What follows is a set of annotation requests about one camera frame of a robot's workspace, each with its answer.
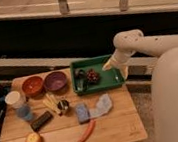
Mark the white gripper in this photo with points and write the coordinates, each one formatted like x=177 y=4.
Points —
x=118 y=60

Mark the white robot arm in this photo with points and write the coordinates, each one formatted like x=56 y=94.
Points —
x=164 y=77

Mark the purple bowl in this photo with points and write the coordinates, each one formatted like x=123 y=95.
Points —
x=55 y=81

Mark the orange-red bowl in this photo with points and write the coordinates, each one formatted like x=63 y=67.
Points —
x=32 y=86

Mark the dark red grape bunch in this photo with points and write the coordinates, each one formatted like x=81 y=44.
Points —
x=92 y=76

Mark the green plastic tray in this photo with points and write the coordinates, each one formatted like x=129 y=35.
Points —
x=108 y=79

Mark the clear plastic bag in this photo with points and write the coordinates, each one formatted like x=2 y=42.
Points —
x=103 y=106

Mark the blue sponge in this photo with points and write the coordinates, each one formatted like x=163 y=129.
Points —
x=82 y=113

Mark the small metal cup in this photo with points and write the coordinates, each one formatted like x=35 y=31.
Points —
x=63 y=106

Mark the dark chocolate bar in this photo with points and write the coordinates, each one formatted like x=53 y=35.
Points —
x=40 y=121

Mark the blue plastic cup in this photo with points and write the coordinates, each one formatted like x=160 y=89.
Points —
x=24 y=112

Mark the white plastic cup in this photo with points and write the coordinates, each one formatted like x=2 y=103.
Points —
x=15 y=99

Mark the red yellow apple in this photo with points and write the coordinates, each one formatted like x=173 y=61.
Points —
x=34 y=137

